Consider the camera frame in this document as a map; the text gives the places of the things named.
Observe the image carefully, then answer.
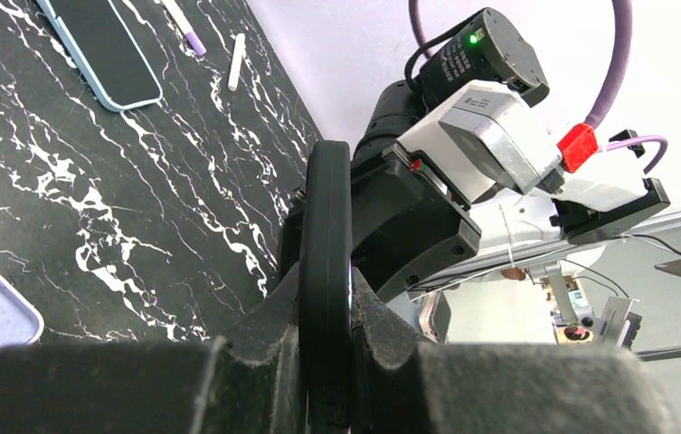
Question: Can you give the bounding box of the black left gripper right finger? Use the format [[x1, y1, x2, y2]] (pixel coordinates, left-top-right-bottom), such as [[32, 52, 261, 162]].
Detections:
[[351, 270, 676, 433]]

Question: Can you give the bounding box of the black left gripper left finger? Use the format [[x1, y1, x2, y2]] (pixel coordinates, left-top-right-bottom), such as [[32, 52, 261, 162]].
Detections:
[[0, 270, 305, 433]]

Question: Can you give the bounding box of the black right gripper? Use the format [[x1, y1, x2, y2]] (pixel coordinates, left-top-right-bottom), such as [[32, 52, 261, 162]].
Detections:
[[306, 143, 481, 302]]

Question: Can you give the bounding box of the black smartphone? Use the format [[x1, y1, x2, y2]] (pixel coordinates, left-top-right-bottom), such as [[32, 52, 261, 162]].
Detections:
[[46, 0, 160, 109], [298, 141, 352, 433]]

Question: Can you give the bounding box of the light blue phone case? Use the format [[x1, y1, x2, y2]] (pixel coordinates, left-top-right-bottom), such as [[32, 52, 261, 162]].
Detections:
[[35, 0, 165, 114]]

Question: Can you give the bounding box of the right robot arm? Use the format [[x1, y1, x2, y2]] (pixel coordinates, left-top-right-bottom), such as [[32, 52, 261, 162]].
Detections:
[[279, 7, 563, 305]]

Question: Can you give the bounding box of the white marker pen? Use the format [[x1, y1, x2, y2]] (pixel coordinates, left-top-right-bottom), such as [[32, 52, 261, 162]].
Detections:
[[227, 33, 246, 92]]

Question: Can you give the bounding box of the white pen with purple tip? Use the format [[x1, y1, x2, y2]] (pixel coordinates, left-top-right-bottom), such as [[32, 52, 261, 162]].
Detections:
[[160, 0, 206, 56]]

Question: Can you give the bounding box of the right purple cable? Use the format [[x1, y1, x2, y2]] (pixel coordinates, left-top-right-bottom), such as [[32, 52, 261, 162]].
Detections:
[[407, 0, 671, 175]]

